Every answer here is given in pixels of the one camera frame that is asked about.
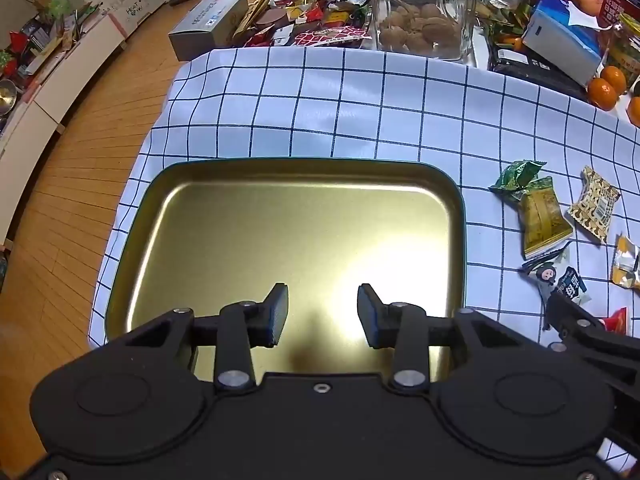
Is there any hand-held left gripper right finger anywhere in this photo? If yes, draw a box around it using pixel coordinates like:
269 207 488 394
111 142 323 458
357 284 540 394

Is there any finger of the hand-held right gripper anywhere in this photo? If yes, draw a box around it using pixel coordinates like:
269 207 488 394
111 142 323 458
544 291 640 398

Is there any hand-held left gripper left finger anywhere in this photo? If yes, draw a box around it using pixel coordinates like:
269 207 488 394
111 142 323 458
107 283 289 394

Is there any dark blue white snack packet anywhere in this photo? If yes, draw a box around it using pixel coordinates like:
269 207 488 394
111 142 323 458
520 242 592 308

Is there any red white snack packet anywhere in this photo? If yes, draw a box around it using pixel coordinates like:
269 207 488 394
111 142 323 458
597 307 628 333

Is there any silver orange snack packet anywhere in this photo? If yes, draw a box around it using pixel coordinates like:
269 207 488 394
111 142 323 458
610 234 640 290

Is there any gold metal tray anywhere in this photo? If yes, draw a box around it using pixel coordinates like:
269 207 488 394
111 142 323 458
104 157 467 376

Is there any yellow green snack packet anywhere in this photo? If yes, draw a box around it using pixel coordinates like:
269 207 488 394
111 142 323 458
517 176 574 261

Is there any beige patterned snack packet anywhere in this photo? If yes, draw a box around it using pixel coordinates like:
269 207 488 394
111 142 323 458
567 166 622 245

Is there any green twisted candy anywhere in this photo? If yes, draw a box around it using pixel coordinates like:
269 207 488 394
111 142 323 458
489 160 548 203

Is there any white checked tablecloth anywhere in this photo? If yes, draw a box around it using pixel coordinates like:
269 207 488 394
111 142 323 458
87 45 640 476

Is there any pile of tangerines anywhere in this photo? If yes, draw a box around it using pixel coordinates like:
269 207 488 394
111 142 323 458
587 65 640 128

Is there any black flat packet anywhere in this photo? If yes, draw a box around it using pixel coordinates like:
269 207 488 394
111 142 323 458
489 35 588 101

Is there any green jar with yellow lid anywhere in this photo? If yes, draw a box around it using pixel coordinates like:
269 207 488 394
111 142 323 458
607 12 640 93

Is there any blue tissue box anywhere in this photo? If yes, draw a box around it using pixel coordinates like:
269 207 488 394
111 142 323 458
522 0 613 86

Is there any pile of walnuts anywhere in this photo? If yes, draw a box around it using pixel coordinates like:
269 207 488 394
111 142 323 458
378 4 461 56

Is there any grey cardboard box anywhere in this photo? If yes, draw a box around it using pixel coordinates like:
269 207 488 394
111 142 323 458
168 0 249 62

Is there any round brown chocolate disc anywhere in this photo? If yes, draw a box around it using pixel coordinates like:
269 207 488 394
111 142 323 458
257 7 291 28

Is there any pile of assorted wrapped sweets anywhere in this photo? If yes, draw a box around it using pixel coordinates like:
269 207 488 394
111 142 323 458
245 0 373 48

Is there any long kraft paper box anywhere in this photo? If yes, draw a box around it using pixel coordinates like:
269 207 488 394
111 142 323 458
232 0 276 43

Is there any white low cabinet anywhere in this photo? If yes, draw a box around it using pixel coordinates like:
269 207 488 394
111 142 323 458
0 10 128 246

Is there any red labelled jar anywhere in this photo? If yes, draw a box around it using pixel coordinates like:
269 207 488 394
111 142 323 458
597 0 640 28

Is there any metal bowl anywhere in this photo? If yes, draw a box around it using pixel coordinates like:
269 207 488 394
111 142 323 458
0 79 20 111

